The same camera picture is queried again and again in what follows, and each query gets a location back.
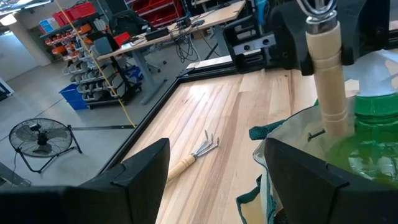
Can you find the black power strip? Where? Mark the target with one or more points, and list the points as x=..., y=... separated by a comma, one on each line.
x=157, y=34

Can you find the shelf rack with bins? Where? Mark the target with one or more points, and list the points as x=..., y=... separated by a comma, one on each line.
x=93, y=74

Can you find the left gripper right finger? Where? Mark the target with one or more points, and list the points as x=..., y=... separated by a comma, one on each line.
x=326, y=202

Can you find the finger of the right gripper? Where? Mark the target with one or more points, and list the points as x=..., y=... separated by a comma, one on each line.
x=289, y=37
x=363, y=28

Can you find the shelving with red bins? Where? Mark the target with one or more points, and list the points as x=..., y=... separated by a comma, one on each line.
x=155, y=11

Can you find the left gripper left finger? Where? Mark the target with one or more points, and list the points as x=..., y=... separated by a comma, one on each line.
x=124, y=199

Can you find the blue plastic bin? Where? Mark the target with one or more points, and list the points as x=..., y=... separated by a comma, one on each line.
x=73, y=98

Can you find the black floor fan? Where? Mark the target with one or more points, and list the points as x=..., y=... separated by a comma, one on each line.
x=40, y=138

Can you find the red storage bin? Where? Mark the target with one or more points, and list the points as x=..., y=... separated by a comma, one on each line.
x=83, y=11
x=63, y=18

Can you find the beige green gardening bag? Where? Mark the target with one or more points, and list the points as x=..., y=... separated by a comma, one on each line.
x=295, y=137

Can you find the black aluminium table frame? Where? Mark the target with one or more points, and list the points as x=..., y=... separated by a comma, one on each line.
x=157, y=109

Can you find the green spray bottle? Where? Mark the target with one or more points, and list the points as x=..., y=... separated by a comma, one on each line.
x=376, y=124

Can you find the black backpack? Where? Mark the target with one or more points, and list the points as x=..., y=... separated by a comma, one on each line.
x=127, y=21

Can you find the wooden top desk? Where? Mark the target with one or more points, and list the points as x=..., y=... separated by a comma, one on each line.
x=202, y=21

